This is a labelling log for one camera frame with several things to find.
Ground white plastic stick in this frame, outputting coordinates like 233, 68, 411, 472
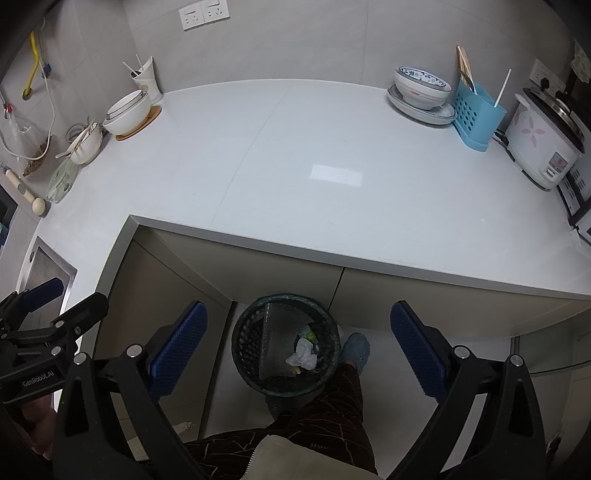
492, 69, 512, 110

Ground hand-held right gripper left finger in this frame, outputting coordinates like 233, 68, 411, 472
52, 301, 208, 480

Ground hanging pale cloth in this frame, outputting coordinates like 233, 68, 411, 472
571, 41, 591, 85

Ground blue slipper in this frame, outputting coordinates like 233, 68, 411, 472
341, 332, 372, 376

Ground clear plastic bag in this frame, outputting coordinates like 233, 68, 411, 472
0, 112, 50, 177

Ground bubble wrap sheet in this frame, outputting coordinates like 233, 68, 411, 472
257, 302, 302, 382

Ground dark patterned trouser leg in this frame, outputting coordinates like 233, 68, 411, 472
184, 359, 380, 480

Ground person's left hand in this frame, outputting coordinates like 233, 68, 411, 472
20, 396, 59, 454

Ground black white microwave oven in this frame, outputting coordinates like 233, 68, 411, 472
555, 159, 591, 241

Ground white tissue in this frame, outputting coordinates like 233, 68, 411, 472
285, 338, 320, 371

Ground black mesh bin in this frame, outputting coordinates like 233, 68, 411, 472
230, 292, 342, 398

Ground blue plastic utensil holder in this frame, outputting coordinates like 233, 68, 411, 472
453, 82, 508, 152

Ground cream cloth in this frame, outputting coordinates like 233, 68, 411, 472
244, 434, 315, 480

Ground yellow hose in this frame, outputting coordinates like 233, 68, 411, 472
20, 32, 43, 100

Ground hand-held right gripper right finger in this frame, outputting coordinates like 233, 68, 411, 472
390, 301, 548, 480

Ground white cable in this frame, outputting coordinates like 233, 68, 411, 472
0, 14, 57, 162

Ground round wooden coaster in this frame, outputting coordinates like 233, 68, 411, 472
115, 104, 163, 142

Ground white bowl with chopsticks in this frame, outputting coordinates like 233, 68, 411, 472
55, 117, 103, 166

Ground blue striped plate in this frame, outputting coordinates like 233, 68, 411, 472
386, 85, 458, 127

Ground wall socket with plug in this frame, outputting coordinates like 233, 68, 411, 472
528, 58, 567, 94

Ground white flowered rice cooker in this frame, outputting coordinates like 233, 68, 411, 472
503, 86, 585, 191

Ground white cup with sticks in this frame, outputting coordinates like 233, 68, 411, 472
122, 54, 164, 106

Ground stacked white bowls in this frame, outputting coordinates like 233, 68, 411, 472
102, 89, 153, 136

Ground wooden chopsticks bundle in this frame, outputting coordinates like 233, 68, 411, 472
455, 44, 476, 92

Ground steel sink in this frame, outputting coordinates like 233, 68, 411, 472
17, 237, 78, 306

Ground blue patterned bowl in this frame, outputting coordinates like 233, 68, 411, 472
393, 65, 452, 93

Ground white bowl red rim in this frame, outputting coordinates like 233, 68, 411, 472
393, 76, 454, 110

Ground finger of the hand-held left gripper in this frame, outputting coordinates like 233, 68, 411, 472
17, 292, 110, 348
0, 277, 65, 325

